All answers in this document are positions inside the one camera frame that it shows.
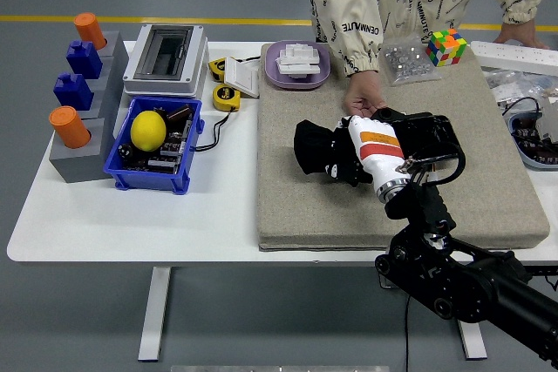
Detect person's left hand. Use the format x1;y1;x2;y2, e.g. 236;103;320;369
494;21;551;51

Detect person's right hand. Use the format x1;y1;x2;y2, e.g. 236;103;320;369
343;70;388;119

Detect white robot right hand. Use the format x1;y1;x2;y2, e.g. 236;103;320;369
324;114;412;193

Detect black glossy panel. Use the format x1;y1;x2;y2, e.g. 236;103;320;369
370;106;464;172

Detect white power strip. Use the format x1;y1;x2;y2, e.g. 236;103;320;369
469;39;558;76

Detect clear plastic bags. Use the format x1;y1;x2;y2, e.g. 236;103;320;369
481;65;558;107

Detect clear bag of metal nuts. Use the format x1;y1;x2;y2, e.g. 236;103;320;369
379;36;442;87

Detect colourful puzzle cube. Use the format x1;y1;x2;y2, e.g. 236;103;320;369
425;27;468;67

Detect grey metal block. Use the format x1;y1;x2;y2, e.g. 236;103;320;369
538;96;558;145

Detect purple dish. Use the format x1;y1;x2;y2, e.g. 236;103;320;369
264;39;331;91

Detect grey-brown mat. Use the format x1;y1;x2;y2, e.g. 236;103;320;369
255;43;551;253

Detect light blue dish of capacitors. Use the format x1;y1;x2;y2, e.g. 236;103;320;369
507;111;558;171

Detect large yellow tape measure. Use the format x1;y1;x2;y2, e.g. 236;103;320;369
212;83;242;112

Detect small yellow tape measure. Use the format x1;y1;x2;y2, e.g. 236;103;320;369
208;57;228;82

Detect brown cylindrical capacitor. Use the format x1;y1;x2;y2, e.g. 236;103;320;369
167;103;194;123

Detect dark circuit board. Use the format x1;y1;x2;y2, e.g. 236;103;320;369
119;117;195;172

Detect black table control box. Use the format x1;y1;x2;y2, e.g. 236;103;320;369
527;265;558;280

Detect white table leg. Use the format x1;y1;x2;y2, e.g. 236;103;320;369
456;318;488;361
138;266;172;363

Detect yellow lemon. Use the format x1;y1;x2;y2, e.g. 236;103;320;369
130;110;167;153

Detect blue plastic bin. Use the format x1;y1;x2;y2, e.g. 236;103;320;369
103;96;205;195

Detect blue plastic block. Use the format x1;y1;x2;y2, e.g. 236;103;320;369
65;40;104;80
52;72;95;112

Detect orange cylinder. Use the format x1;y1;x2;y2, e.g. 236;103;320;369
72;12;108;51
48;105;92;149

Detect grey stepped block holder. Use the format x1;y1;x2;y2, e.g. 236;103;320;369
48;30;131;185

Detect black looped cable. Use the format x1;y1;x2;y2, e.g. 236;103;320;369
500;96;542;119

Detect white switch parts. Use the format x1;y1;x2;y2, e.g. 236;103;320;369
275;42;323;81

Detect white wall switch plate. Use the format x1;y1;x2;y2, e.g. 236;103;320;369
223;57;262;99

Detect thin black cable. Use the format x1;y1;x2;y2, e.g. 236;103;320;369
191;108;239;153

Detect grey electrical enclosure box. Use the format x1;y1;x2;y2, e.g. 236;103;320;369
121;24;209;98

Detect black floor cable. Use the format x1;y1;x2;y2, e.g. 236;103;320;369
404;293;413;372

